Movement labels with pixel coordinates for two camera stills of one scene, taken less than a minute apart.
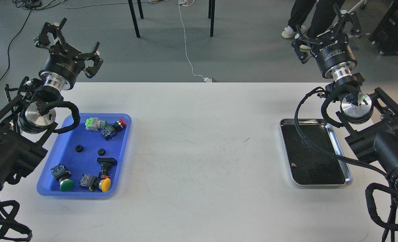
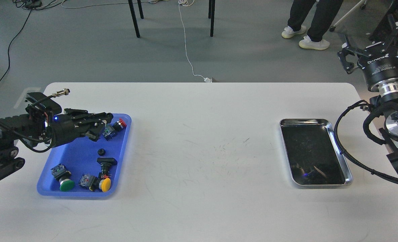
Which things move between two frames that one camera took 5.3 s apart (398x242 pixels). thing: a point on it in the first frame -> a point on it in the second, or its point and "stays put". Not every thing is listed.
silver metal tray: x=308 y=165 stays put
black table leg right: x=211 y=15 stays put
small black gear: x=101 y=152 stays put
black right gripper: x=334 y=56 -> x=384 y=72
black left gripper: x=61 y=69 -> x=74 y=123
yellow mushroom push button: x=93 y=183 stays put
